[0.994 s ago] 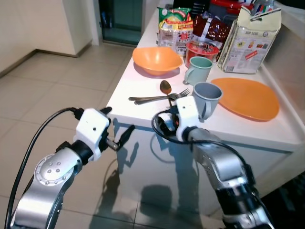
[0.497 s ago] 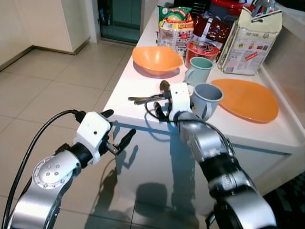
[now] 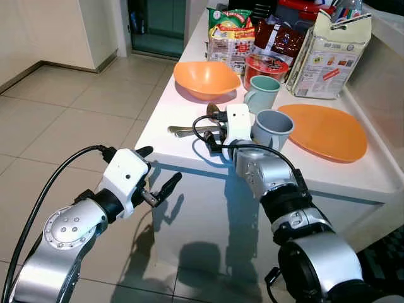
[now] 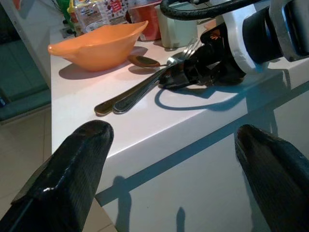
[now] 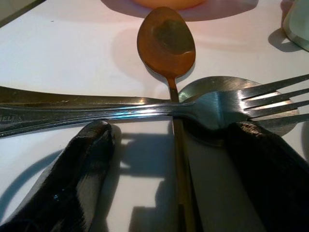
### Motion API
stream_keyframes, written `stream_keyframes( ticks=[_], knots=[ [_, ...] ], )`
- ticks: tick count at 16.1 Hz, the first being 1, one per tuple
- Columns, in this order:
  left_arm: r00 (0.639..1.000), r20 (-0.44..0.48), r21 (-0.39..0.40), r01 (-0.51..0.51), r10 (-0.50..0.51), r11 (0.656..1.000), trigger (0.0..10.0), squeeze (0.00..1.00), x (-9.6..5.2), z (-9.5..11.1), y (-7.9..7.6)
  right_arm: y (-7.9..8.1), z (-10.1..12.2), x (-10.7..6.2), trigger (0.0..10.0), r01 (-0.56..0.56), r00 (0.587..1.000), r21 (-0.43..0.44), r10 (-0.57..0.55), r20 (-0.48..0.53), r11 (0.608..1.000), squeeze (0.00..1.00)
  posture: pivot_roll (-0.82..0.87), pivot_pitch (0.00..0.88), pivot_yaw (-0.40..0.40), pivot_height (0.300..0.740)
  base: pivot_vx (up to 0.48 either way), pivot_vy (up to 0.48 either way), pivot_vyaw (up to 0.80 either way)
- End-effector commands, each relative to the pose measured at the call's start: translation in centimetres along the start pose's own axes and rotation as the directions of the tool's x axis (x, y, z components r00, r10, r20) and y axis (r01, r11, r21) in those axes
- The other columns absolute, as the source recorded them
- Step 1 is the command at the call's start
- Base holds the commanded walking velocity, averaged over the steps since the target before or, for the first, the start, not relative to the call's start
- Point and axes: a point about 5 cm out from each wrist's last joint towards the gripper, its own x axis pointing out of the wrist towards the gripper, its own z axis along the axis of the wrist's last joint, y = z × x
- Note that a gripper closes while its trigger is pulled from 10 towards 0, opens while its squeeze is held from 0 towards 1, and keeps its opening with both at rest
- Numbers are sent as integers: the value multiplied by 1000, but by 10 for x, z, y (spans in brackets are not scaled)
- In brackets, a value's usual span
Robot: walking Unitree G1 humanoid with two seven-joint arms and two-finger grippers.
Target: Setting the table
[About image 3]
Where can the bronze metal spoon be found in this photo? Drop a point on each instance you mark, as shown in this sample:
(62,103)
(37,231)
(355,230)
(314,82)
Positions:
(213,110)

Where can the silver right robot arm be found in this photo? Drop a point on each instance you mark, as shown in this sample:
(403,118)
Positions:
(315,259)

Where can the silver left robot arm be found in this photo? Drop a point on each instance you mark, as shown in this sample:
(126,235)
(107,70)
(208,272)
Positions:
(63,237)

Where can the silver metal fork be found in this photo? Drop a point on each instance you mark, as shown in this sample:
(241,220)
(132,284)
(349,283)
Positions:
(189,134)

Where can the silver metal spoon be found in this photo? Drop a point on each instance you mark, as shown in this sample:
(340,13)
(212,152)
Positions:
(180,129)

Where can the orange plastic bowl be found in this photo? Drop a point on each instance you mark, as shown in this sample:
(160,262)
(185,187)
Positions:
(205,79)

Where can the white kitchen counter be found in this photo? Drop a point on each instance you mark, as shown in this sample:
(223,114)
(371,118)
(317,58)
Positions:
(208,214)

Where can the grey blue mug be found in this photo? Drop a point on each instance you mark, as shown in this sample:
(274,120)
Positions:
(268,136)

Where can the teal mug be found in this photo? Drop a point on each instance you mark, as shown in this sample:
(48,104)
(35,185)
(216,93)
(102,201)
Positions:
(264,95)

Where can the red plastic cup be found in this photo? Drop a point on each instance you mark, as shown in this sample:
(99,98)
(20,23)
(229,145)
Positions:
(265,65)

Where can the green yellow food packet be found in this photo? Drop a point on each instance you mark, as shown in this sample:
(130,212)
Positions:
(230,38)

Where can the dark red food packet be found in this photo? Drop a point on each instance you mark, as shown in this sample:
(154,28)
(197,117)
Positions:
(281,41)

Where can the orange plastic plate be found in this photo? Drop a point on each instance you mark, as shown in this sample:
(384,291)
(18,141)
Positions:
(325,132)

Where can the dark glass door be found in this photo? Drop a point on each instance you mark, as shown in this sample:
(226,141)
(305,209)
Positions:
(158,25)

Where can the beige printed rice bag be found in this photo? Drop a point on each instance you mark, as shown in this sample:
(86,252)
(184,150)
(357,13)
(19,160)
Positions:
(328,63)

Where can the black patterned floor mat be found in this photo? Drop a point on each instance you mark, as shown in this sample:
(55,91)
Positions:
(388,265)

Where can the red plastic box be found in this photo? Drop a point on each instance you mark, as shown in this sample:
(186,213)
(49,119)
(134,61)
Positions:
(303,7)

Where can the clear plastic bottle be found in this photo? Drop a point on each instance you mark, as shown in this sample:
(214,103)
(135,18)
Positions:
(347,7)

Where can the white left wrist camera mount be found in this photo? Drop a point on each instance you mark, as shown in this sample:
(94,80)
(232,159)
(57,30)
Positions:
(123,177)

